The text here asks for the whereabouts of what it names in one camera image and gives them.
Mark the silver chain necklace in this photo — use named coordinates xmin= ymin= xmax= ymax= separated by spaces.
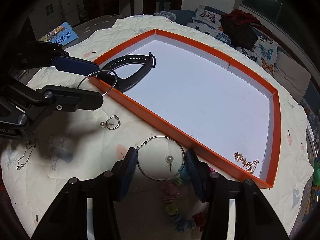
xmin=16 ymin=132 xmax=40 ymax=171

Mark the pearl stud earring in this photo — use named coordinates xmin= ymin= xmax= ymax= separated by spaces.
xmin=100 ymin=122 xmax=114 ymax=129
xmin=165 ymin=155 xmax=174 ymax=172

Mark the small silver ring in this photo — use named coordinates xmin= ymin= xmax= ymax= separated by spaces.
xmin=105 ymin=114 xmax=121 ymax=131

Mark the rose gold chain bracelet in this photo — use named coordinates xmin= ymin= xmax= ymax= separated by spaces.
xmin=233 ymin=151 xmax=260 ymax=175

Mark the colourful bead bracelet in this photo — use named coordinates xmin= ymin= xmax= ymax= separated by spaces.
xmin=162 ymin=164 xmax=216 ymax=233

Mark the black fitness wristband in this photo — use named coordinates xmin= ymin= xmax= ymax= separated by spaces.
xmin=97 ymin=52 xmax=156 ymax=92

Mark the children's picture book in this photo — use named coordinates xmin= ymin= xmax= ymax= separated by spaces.
xmin=39 ymin=22 xmax=78 ymax=46

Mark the cream quilted blanket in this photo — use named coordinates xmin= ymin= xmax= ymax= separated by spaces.
xmin=1 ymin=15 xmax=313 ymax=237

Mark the orange shallow box tray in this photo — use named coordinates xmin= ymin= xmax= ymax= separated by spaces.
xmin=95 ymin=29 xmax=281 ymax=189

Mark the grey beige pillow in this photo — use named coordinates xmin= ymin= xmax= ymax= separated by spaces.
xmin=273 ymin=51 xmax=311 ymax=103

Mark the butterfly print pillow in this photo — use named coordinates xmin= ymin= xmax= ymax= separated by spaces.
xmin=236 ymin=36 xmax=278 ymax=76
xmin=187 ymin=8 xmax=231 ymax=45

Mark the red and black clothes pile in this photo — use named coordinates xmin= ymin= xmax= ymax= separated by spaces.
xmin=221 ymin=9 xmax=262 ymax=50

